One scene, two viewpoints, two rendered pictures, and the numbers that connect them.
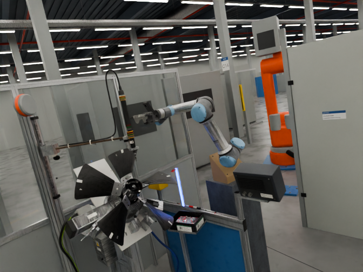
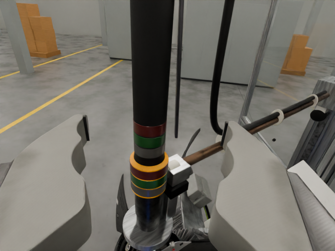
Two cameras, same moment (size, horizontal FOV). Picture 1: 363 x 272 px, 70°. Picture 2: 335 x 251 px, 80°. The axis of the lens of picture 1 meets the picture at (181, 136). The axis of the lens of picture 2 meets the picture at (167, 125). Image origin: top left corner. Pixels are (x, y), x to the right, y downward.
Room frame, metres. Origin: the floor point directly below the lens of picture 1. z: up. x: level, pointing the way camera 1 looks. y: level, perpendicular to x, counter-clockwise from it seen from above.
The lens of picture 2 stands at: (1.88, 0.22, 1.72)
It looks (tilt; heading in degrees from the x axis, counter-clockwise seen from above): 30 degrees down; 131
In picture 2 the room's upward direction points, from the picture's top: 4 degrees clockwise
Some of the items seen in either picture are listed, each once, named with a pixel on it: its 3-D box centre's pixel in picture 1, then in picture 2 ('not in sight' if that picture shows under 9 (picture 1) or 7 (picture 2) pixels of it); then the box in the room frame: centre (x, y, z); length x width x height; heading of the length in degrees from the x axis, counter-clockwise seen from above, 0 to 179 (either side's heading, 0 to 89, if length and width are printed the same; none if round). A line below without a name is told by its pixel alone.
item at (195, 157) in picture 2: (89, 143); (277, 118); (1.81, 0.64, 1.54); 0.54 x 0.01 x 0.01; 80
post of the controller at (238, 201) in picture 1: (239, 205); not in sight; (1.63, -0.29, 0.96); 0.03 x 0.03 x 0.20; 45
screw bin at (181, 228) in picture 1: (187, 221); not in sight; (1.77, 0.08, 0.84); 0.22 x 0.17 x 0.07; 59
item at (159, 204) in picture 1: (150, 207); not in sight; (1.81, 0.32, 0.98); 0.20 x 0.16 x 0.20; 45
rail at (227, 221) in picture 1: (194, 212); not in sight; (1.94, 0.01, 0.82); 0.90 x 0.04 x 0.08; 45
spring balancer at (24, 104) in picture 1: (25, 105); not in sight; (1.89, 1.05, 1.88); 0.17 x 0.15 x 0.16; 135
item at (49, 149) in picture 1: (49, 149); (333, 91); (1.87, 0.95, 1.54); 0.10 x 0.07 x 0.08; 80
